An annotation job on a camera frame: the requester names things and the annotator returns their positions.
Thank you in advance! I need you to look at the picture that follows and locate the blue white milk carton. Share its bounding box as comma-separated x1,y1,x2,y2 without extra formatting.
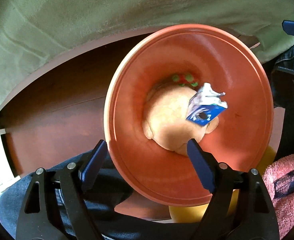
186,82,228,126

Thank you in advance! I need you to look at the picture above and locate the orange plastic trash bin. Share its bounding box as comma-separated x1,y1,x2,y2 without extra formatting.
104,24,273,206

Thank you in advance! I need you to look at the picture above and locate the yellow stool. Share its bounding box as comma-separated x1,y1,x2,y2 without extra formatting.
168,146,276,223

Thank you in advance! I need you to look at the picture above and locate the pink fuzzy sleeve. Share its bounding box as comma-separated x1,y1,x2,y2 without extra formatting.
262,154,294,239

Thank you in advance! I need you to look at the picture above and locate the green bed blanket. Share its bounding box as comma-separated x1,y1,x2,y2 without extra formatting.
0,0,294,110

